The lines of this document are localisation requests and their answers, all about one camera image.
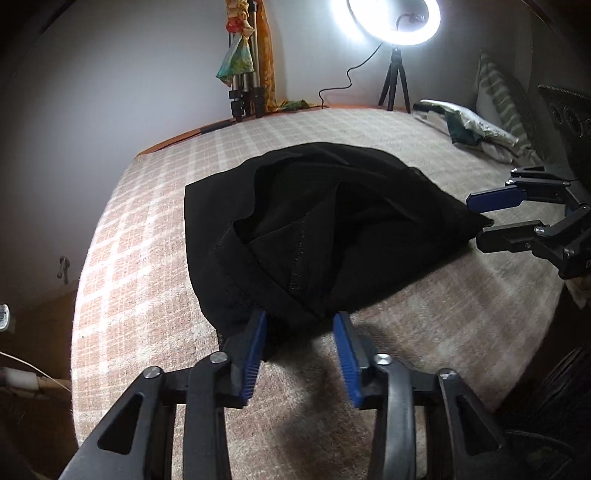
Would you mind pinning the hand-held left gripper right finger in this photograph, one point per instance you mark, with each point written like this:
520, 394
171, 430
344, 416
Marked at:
346, 360

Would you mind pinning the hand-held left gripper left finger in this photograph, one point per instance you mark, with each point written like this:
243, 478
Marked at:
254, 355

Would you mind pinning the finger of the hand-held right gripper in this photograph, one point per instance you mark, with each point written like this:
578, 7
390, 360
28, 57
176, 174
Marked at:
489, 199
503, 237

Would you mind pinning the black t-shirt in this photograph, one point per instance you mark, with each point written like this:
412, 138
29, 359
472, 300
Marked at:
323, 221

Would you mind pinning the silver grey garment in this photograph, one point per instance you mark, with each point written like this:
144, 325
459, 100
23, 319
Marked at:
489, 127

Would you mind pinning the dark green garment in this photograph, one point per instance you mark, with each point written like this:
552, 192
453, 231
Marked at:
461, 131

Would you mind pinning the green white striped cushion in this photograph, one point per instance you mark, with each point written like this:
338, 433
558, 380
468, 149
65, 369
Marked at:
498, 92

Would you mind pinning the beige checked blanket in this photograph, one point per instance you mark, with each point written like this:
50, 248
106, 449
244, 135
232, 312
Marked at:
152, 258

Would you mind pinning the small black tripod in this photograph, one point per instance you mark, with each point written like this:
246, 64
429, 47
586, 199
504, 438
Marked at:
395, 78

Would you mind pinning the dark ribbed object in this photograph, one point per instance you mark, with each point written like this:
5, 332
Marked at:
563, 392

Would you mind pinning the silver tripod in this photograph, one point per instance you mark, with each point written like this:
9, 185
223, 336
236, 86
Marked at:
249, 87

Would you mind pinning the orange cloth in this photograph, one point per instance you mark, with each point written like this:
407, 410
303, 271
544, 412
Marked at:
267, 55

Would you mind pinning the colourful patterned scarf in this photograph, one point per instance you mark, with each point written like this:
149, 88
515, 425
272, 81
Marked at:
235, 60

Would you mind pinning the metal wall hook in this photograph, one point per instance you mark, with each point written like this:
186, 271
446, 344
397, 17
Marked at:
63, 267

